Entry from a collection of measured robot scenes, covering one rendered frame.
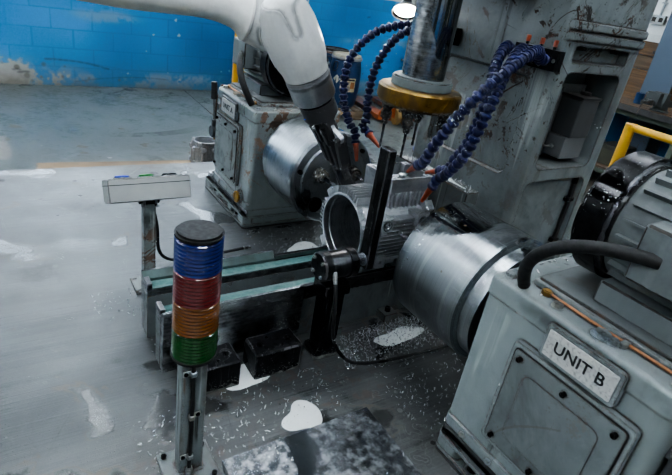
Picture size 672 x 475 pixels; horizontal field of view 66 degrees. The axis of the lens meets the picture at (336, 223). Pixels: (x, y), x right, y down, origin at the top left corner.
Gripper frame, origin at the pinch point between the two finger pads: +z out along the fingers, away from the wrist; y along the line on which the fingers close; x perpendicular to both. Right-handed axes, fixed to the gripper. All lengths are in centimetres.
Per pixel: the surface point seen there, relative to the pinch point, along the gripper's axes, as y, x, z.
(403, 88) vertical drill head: -7.8, -15.9, -16.4
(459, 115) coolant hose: -27.8, -12.9, -18.3
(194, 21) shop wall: 549, -113, 99
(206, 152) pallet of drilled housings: 245, -9, 100
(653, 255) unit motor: -67, -6, -16
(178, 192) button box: 13.6, 32.3, -10.7
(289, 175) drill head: 16.7, 6.9, 2.9
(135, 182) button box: 14.7, 38.6, -17.3
